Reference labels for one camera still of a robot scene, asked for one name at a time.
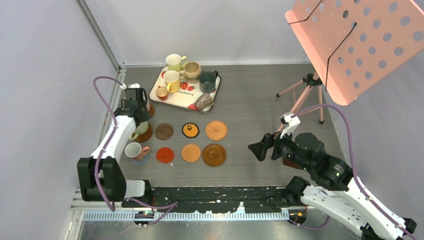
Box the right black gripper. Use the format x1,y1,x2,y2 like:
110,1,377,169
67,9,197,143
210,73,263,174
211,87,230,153
247,124,312,171

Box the light green cup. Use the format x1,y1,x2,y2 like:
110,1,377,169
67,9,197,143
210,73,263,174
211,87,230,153
129,121,149,141

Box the small orange cup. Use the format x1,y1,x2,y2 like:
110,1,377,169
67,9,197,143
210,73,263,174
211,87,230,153
155,86,169,101

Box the brown ridged wooden coaster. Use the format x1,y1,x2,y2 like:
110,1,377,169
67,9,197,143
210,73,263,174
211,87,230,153
134,125,153,143

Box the dark walnut round coaster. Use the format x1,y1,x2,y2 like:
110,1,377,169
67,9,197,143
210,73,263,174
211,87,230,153
154,123,174,140

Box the small pink white cup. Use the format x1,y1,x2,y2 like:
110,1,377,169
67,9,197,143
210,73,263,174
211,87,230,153
124,142,151,161

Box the dark brown ridged coaster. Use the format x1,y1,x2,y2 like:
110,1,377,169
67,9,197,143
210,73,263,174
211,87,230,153
202,143,227,167

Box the woven rattan coaster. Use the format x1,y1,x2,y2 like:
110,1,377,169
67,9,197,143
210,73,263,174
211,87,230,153
205,120,228,141

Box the blue round coaster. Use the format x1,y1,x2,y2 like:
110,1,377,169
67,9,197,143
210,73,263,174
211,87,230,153
131,154,149,166

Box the red apple smiley coaster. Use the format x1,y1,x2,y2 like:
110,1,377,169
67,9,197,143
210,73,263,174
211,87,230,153
155,147,175,164

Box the orange black smiley coaster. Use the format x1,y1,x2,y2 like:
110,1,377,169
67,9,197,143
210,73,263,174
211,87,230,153
181,122,200,139

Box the light orange round coaster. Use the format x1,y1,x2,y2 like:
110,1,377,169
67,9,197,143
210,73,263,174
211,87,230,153
181,143,201,163

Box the dark maroon cup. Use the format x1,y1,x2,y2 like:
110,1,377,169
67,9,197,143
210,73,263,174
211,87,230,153
194,92,214,111

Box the pink white mug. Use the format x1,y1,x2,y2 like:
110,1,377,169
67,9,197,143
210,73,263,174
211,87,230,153
146,101,151,112

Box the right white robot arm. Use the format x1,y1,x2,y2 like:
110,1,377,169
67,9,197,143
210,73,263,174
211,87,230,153
248,132,417,240

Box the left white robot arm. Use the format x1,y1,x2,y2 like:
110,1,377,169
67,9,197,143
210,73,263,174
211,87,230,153
77,84,154,207

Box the beige brown cup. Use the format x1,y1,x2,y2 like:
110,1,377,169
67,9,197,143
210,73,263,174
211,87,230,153
183,61,202,83

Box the cream serving tray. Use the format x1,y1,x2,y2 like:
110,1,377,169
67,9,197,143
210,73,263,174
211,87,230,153
148,66,213,114

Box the yellow mug middle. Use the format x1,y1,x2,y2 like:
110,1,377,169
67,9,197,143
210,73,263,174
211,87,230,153
163,70,181,93

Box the yellow mug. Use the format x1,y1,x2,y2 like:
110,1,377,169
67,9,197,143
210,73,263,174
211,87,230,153
163,70,181,93
165,53,189,72

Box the yellow mug back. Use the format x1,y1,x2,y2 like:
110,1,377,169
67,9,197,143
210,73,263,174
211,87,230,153
165,53,189,72

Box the dark green mug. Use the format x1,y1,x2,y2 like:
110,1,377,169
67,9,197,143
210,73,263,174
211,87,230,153
198,70,219,94

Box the pink tripod legs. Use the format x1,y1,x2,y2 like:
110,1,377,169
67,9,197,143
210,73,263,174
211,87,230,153
276,72,323,114

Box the pink perforated music stand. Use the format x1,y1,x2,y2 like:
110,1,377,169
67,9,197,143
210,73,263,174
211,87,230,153
285,0,424,106

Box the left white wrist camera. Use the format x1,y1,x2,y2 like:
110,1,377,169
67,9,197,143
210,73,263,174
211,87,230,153
120,83,141,91

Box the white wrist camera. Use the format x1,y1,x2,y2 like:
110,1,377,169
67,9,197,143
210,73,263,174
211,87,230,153
120,83,141,91
279,111,301,139

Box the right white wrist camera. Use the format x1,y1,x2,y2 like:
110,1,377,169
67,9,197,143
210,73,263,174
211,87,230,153
279,111,301,139

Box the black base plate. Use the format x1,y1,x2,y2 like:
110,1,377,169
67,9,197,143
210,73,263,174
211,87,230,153
136,186,308,215

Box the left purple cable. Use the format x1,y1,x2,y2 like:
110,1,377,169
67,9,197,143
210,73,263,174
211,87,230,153
92,76,179,226

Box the purple cable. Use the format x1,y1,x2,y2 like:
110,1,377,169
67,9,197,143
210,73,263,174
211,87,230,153
288,104,420,240
92,76,179,226

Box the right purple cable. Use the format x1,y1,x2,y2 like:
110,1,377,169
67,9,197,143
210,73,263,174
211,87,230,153
288,104,420,240

